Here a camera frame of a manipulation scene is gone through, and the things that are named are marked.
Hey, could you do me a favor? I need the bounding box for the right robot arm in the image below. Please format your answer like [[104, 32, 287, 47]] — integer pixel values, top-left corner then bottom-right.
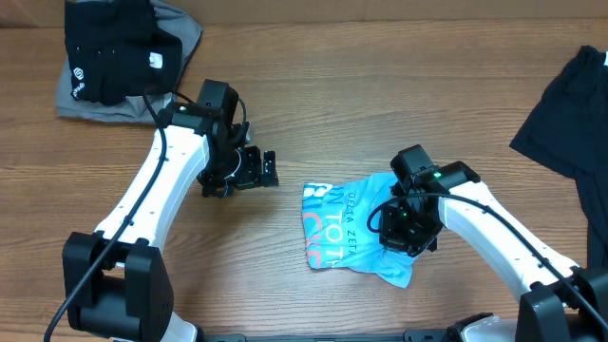
[[371, 145, 607, 342]]

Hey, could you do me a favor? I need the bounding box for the light blue t-shirt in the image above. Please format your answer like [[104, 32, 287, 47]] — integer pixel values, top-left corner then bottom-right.
[[301, 173, 415, 288]]

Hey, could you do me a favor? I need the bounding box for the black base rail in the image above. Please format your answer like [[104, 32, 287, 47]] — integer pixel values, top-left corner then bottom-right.
[[200, 329, 464, 342]]

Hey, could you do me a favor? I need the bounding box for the grey folded garment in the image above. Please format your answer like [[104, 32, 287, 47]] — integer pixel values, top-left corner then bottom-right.
[[55, 1, 203, 124]]

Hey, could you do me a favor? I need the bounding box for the black folded garment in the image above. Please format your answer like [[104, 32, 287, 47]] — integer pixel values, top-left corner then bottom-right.
[[65, 0, 182, 105]]

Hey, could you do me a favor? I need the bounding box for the black garment at right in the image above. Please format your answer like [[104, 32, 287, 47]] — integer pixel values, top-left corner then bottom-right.
[[510, 46, 607, 268]]

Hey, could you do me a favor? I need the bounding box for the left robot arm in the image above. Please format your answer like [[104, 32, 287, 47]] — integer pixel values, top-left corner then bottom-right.
[[45, 80, 279, 341]]

